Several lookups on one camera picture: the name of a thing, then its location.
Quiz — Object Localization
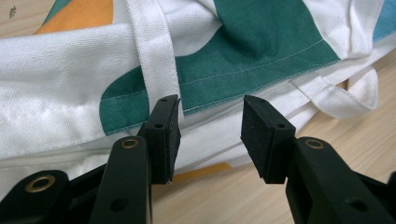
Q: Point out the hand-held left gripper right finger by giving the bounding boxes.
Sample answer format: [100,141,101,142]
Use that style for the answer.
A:
[240,95,396,224]

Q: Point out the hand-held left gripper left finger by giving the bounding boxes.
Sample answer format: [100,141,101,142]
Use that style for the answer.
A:
[88,94,182,224]

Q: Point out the white tote bag colourful patches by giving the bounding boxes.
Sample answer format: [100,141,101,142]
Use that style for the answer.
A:
[0,0,396,200]

